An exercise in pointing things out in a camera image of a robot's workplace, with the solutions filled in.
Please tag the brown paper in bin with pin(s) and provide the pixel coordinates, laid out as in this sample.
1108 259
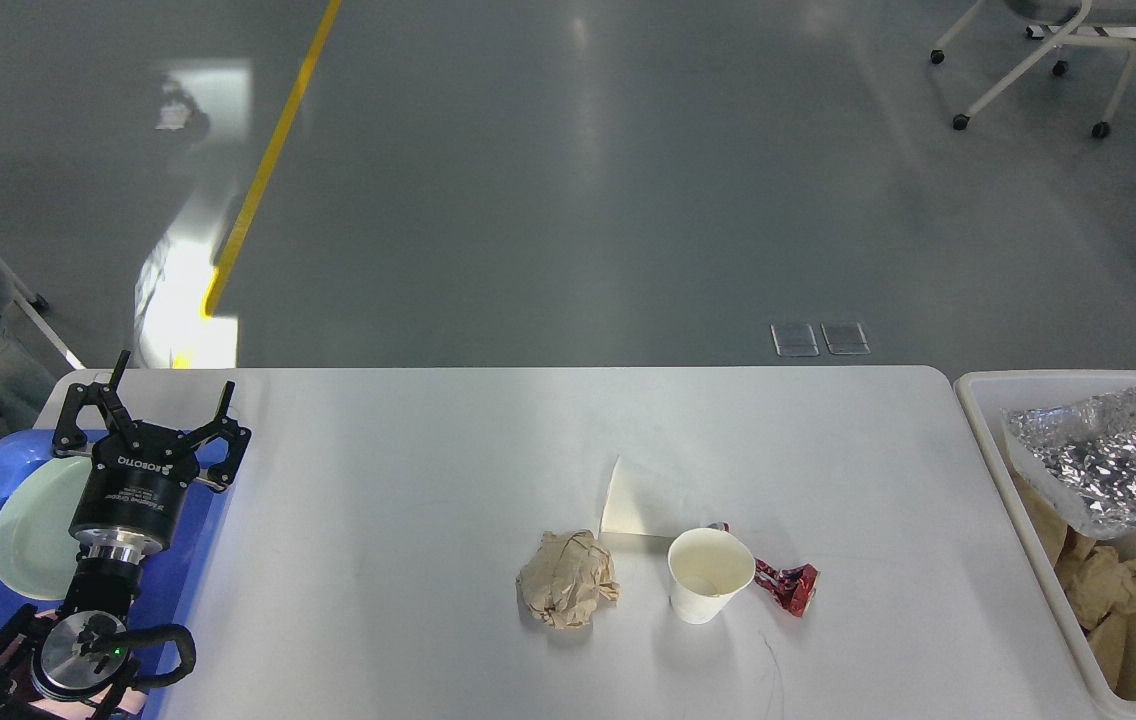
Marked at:
1064 547

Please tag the brown paper ball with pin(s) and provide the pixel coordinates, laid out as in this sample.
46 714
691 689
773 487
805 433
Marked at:
570 576

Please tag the white office chair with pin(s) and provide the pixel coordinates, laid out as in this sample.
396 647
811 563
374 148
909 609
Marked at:
1061 24

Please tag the red snack wrapper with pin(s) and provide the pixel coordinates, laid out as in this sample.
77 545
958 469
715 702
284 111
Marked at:
788 585

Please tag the brown paper bag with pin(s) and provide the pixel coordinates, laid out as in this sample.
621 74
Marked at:
1108 643

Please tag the white chair base left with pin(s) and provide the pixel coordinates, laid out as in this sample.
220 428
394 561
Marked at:
33 306

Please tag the beige plastic bin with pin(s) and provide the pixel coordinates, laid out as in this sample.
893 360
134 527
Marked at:
985 398

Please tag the floor socket cover right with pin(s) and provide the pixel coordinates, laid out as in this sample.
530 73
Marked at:
845 338

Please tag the floor socket cover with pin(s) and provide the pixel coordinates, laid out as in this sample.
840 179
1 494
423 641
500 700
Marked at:
845 338
795 340

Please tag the white paper cup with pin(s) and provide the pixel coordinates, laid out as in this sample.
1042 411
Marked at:
640 501
708 567

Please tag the light green plate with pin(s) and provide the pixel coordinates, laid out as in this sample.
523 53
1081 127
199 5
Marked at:
37 551

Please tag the flattened white paper cup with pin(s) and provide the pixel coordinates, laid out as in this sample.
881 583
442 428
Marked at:
640 501

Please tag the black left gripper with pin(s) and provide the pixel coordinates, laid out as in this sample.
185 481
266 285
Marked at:
133 495

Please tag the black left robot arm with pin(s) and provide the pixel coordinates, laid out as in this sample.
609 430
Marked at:
109 572

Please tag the aluminium foil sheet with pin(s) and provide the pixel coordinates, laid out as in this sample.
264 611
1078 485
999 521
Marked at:
1081 458

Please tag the floor socket cover left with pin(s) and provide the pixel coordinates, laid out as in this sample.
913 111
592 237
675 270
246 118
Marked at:
795 340

